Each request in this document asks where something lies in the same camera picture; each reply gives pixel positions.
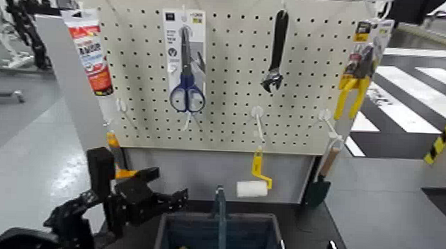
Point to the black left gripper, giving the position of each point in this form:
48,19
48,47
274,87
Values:
134,202

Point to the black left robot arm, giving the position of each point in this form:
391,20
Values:
67,220

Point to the blue grey crate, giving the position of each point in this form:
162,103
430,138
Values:
204,232

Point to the white pegboard hook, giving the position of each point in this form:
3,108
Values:
258,121
186,121
326,117
121,106

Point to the beige perforated pegboard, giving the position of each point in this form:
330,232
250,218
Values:
227,106

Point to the black floor mat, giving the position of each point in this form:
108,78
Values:
443,207

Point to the blue scissors in card package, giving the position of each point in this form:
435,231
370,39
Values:
184,45

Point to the white red sealant tube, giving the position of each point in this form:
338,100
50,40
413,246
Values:
92,57

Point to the yellow pliers in card package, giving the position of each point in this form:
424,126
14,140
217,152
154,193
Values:
360,70

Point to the black adjustable wrench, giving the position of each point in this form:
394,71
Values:
278,41

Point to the black robot in background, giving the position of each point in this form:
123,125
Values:
27,29

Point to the black box in background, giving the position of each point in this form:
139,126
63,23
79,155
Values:
413,9

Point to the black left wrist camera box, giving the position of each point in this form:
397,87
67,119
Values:
100,173

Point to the white metal stand frame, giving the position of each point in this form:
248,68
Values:
9,58

